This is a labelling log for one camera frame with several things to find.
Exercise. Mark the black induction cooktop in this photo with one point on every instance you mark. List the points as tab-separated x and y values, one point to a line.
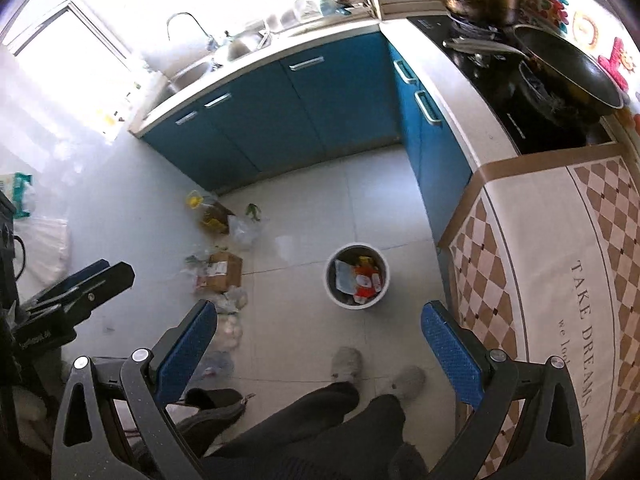
527	104

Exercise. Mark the yellow capped oil bottle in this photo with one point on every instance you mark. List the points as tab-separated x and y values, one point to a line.
210	212

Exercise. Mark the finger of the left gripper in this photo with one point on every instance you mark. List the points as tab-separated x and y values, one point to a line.
95	292
69	283

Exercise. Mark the white trash bin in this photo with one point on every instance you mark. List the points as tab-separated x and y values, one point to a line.
350	254

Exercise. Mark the colourful wall stickers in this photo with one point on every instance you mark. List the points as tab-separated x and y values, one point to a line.
596	31

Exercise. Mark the checkered beige tablecloth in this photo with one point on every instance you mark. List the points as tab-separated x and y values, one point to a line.
543	255

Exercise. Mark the blue kitchen cabinet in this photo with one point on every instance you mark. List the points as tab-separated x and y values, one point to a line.
338	99

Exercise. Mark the grey right slipper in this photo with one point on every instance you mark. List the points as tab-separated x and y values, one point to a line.
407	385

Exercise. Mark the brown cardboard box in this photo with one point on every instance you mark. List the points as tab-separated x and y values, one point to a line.
220	272

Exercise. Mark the black trouser legs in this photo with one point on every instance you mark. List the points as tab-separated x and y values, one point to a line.
313	439

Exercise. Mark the steel kitchen sink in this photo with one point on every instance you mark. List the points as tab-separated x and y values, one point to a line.
232	49

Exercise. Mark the red white snack bag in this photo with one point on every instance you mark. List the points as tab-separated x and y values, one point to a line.
369	280

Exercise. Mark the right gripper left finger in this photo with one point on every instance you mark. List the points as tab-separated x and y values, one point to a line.
89	442

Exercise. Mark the clear plastic bag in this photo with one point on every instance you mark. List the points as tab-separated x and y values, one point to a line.
245	230

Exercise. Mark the black frying pan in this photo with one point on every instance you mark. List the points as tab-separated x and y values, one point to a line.
581	79

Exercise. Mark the chrome faucet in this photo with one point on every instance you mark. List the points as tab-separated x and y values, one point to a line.
184	28

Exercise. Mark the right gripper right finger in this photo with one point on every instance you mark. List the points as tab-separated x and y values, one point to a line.
547	443

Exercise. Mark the grey left slipper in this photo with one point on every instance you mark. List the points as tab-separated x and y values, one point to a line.
346	365

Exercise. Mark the grey slipper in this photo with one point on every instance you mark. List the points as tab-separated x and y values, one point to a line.
346	365
407	385

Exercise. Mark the silver foil sachet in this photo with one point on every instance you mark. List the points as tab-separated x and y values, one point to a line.
345	279

